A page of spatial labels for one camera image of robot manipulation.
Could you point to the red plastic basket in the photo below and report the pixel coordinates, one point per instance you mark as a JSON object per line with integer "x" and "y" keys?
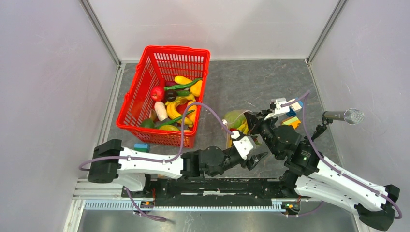
{"x": 157, "y": 65}

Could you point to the dark green chili pepper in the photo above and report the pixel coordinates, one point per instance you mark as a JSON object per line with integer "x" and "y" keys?
{"x": 174, "y": 120}

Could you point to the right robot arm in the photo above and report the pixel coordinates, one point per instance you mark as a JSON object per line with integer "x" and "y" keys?
{"x": 311, "y": 174}

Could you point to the orange yellow mango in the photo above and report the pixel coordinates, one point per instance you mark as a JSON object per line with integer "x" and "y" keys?
{"x": 191, "y": 113}

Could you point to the blue grey green block stack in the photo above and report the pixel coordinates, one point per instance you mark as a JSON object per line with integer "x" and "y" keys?
{"x": 142, "y": 148}

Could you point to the purple sweet potato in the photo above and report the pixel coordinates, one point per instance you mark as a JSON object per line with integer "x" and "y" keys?
{"x": 170, "y": 83}

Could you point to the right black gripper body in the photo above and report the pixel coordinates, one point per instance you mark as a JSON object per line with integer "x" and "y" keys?
{"x": 264, "y": 127}

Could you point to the silver microphone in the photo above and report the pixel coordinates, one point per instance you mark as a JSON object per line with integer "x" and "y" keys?
{"x": 351, "y": 116}

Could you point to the dark purple plum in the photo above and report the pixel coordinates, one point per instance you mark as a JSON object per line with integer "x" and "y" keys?
{"x": 171, "y": 95}

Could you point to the yellow orange toy block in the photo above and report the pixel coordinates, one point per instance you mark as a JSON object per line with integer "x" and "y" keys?
{"x": 292, "y": 121}

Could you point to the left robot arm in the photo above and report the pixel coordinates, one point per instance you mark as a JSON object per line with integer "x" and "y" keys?
{"x": 113, "y": 163}

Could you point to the white mushroom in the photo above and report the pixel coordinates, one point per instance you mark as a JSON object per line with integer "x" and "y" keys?
{"x": 160, "y": 110}

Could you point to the blue white toy block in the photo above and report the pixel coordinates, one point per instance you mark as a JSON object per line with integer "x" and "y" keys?
{"x": 295, "y": 108}

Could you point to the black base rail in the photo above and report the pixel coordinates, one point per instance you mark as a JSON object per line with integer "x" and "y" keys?
{"x": 214, "y": 192}

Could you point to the long green pepper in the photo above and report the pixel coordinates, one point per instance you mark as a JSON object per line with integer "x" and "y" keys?
{"x": 183, "y": 86}

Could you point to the clear zip top bag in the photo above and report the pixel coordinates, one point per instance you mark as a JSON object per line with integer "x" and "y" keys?
{"x": 255, "y": 137}

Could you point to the pale green cabbage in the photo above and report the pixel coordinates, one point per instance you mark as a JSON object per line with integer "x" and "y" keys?
{"x": 234, "y": 118}

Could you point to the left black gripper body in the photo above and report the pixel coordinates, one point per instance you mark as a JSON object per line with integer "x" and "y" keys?
{"x": 230, "y": 161}

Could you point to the red apple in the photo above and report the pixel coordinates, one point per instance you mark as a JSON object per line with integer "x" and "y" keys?
{"x": 157, "y": 93}

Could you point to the black microphone stand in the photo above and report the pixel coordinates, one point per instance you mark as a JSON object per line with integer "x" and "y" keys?
{"x": 321, "y": 128}

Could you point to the green cucumber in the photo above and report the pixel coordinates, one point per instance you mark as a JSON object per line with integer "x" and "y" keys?
{"x": 183, "y": 93}

